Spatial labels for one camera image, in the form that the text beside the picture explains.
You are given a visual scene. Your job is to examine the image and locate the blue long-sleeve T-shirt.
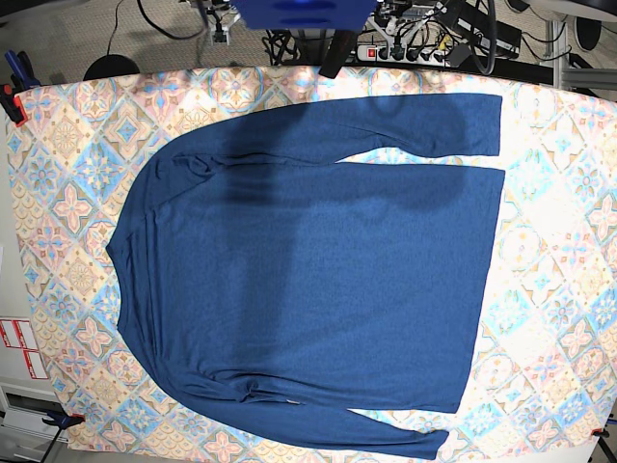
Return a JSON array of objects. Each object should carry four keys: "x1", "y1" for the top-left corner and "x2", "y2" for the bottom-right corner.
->
[{"x1": 106, "y1": 94, "x2": 504, "y2": 459}]

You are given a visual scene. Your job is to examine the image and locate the white power strip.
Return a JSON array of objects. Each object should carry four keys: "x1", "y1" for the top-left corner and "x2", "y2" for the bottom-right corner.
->
[{"x1": 356, "y1": 44, "x2": 450, "y2": 68}]

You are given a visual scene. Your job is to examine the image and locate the black round base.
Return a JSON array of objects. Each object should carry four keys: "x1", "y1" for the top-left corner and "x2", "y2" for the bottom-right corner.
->
[{"x1": 83, "y1": 54, "x2": 140, "y2": 81}]

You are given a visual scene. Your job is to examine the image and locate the red white label stickers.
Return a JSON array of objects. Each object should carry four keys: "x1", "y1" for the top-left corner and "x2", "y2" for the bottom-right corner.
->
[{"x1": 1, "y1": 317, "x2": 48, "y2": 380}]

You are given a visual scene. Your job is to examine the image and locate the blue clamp lower left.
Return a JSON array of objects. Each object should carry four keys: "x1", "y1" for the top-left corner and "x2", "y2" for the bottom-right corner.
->
[{"x1": 41, "y1": 411, "x2": 85, "y2": 430}]

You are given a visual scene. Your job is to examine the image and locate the blue clamp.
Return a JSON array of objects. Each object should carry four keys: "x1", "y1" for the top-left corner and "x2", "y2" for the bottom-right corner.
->
[
  {"x1": 41, "y1": 411, "x2": 85, "y2": 430},
  {"x1": 5, "y1": 50, "x2": 40, "y2": 92}
]

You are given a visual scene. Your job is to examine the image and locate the red black clamp left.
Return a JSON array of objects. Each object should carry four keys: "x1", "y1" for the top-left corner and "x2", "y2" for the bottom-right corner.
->
[{"x1": 1, "y1": 84, "x2": 27, "y2": 127}]

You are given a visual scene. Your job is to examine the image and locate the blue clamp upper left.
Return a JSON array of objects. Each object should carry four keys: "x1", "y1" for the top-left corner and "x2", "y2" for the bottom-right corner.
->
[{"x1": 5, "y1": 50, "x2": 40, "y2": 92}]

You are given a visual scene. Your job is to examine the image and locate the orange clamp lower right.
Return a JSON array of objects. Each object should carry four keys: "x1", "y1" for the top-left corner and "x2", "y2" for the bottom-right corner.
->
[{"x1": 592, "y1": 428, "x2": 610, "y2": 438}]

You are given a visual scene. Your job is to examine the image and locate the dark red black post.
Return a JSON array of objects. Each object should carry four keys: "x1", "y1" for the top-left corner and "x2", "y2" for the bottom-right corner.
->
[{"x1": 319, "y1": 30, "x2": 359, "y2": 79}]

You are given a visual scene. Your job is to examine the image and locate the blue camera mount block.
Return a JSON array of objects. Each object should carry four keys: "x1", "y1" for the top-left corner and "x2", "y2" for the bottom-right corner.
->
[{"x1": 230, "y1": 0, "x2": 377, "y2": 31}]

